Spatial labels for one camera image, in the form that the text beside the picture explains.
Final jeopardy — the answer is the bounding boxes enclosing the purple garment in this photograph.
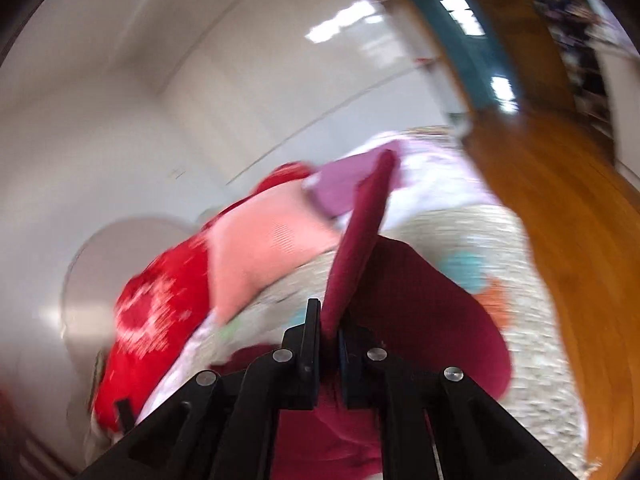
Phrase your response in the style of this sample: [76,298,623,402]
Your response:
[302,140,403,220]

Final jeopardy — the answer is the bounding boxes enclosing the maroon garment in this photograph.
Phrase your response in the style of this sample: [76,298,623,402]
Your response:
[220,149,513,467]

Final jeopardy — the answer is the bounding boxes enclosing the salmon pink garment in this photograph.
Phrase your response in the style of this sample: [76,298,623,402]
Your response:
[206,180,353,325]

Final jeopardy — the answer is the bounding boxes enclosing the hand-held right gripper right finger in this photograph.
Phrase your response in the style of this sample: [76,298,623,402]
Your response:
[338,325,581,480]

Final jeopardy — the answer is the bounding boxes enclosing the cluttered shelf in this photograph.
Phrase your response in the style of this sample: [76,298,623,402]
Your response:
[530,0,626,136]

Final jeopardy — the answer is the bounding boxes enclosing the red patterned garment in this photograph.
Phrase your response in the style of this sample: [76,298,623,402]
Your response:
[92,161,313,433]

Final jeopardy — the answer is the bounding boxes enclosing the beige patterned blanket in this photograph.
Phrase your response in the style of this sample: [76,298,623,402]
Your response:
[85,125,588,478]

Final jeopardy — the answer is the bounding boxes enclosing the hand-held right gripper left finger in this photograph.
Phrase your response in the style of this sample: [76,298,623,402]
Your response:
[74,298,322,480]

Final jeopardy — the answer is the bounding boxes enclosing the white floral garment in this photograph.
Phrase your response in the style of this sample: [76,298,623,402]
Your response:
[340,130,501,238]

